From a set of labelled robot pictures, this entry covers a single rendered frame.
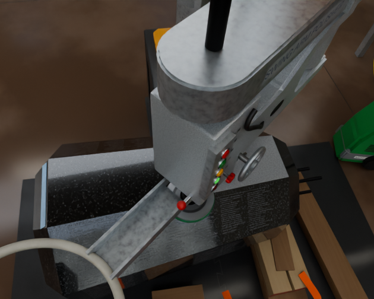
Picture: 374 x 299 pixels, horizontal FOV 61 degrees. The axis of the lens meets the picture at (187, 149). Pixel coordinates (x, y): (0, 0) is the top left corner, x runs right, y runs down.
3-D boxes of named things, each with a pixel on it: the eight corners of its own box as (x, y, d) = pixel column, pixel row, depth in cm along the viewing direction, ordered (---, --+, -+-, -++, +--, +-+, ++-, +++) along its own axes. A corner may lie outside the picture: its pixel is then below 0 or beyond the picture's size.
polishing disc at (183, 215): (177, 229, 132) (177, 228, 131) (157, 185, 141) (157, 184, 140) (222, 209, 137) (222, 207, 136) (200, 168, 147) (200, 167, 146)
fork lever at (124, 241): (211, 127, 136) (212, 120, 132) (247, 154, 130) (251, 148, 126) (80, 248, 105) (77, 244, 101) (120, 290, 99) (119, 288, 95)
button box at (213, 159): (213, 178, 104) (228, 128, 80) (219, 184, 103) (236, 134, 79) (197, 196, 101) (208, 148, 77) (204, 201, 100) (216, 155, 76)
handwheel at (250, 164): (240, 148, 124) (249, 125, 111) (261, 163, 121) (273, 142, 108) (216, 173, 117) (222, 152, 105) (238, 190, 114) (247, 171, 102)
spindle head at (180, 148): (214, 117, 134) (233, 26, 96) (256, 147, 128) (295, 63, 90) (153, 172, 119) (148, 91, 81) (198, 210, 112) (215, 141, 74)
